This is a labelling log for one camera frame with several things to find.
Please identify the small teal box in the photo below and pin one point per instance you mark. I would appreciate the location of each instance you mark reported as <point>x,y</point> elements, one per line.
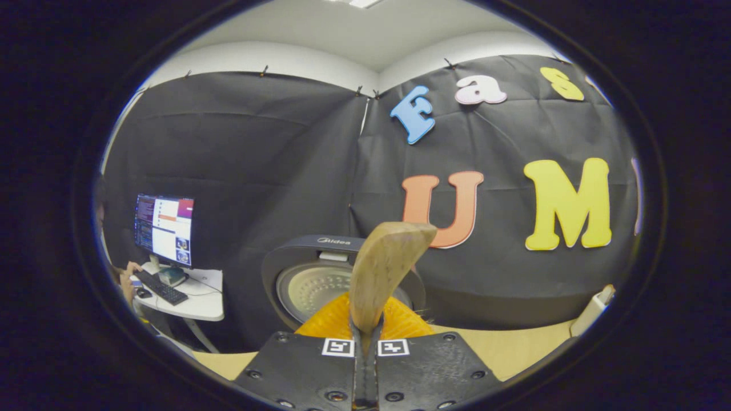
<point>172,276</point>

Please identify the black keyboard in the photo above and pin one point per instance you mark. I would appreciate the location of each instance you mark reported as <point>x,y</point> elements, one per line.
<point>163,288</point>

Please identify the white toaster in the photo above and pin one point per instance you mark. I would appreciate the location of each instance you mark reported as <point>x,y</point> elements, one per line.
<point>591,311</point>

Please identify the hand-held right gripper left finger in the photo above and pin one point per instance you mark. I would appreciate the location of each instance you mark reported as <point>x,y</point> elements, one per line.
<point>302,371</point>

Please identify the dark grey rice cooker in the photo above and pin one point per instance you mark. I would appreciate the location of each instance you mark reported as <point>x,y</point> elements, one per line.
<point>311,285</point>

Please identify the black computer mouse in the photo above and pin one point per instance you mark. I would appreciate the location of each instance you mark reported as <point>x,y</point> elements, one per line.
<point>144,293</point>

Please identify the white side table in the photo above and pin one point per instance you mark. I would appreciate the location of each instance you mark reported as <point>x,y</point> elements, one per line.
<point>200,305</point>

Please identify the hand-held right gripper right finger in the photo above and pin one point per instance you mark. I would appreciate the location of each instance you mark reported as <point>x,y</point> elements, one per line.
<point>428,371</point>

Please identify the black backdrop cloth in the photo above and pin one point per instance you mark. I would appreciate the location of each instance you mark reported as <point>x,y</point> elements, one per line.
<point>257,171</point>

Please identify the wooden spoon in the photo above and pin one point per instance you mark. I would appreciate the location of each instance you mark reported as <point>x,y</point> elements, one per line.
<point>382,268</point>

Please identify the computer monitor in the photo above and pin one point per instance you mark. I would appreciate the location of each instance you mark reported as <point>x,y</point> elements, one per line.
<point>165,228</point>

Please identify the ceiling light panel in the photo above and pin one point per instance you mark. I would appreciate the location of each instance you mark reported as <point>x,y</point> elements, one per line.
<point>357,3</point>

